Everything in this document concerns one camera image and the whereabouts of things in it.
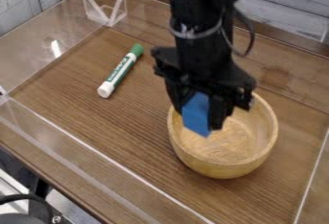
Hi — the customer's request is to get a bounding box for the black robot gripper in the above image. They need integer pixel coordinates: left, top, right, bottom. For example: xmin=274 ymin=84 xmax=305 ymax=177
xmin=150 ymin=32 xmax=256 ymax=130

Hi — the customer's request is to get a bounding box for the blue rectangular block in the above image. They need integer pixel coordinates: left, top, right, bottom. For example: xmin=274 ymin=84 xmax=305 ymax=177
xmin=181 ymin=92 xmax=212 ymax=137

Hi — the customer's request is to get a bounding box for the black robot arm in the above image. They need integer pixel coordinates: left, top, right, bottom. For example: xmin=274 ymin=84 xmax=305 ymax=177
xmin=151 ymin=0 xmax=257 ymax=136

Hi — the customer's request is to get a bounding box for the light brown wooden bowl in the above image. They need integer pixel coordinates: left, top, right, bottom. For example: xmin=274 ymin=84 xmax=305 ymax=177
xmin=167 ymin=93 xmax=280 ymax=179

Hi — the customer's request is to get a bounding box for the green and white marker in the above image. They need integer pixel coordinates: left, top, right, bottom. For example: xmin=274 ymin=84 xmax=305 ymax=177
xmin=98 ymin=43 xmax=145 ymax=98

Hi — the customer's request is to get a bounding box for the clear acrylic tray wall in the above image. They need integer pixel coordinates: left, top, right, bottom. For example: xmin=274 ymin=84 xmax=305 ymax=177
xmin=0 ymin=0 xmax=329 ymax=224

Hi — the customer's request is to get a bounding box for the black metal table frame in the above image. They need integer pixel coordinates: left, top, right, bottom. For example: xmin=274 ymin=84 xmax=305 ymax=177
xmin=0 ymin=148 xmax=74 ymax=224

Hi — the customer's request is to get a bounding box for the black cable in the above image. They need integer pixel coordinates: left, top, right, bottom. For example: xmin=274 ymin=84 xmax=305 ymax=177
xmin=0 ymin=193 xmax=55 ymax=224

